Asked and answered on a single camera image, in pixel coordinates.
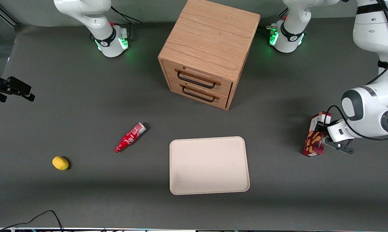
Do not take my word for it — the red cookie box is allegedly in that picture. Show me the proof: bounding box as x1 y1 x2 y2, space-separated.
302 111 332 158

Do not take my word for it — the beige rectangular tray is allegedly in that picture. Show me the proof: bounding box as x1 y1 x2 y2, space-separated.
169 136 250 196

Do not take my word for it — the yellow lemon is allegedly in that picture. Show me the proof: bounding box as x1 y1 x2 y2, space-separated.
52 156 69 171

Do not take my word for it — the red cola bottle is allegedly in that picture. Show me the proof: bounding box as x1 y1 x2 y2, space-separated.
114 122 147 153

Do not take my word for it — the wooden drawer cabinet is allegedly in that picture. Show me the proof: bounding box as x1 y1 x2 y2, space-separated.
158 0 261 111

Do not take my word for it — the black metal rail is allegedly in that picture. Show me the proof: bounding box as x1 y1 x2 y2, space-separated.
0 0 21 26

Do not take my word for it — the black left arm base cable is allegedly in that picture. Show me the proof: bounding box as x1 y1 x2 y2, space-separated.
258 10 290 36

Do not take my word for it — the black arm base cable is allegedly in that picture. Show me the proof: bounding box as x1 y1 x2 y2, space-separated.
258 10 290 36
111 5 143 40

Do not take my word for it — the thin black table cable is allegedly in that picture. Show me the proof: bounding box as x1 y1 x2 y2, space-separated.
0 210 64 232

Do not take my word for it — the short black drawer handle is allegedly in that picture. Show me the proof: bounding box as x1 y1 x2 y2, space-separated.
182 86 215 103

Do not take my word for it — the black right arm base cable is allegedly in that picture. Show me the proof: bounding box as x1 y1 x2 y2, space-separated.
111 5 143 40

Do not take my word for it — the wooden drawer with short handle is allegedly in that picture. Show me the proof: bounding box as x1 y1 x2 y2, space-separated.
169 81 230 109

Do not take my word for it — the wooden drawer with long handle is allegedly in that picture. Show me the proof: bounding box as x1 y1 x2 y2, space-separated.
163 60 233 97

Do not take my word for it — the long black drawer handle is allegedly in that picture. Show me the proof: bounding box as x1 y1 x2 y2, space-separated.
177 71 216 89

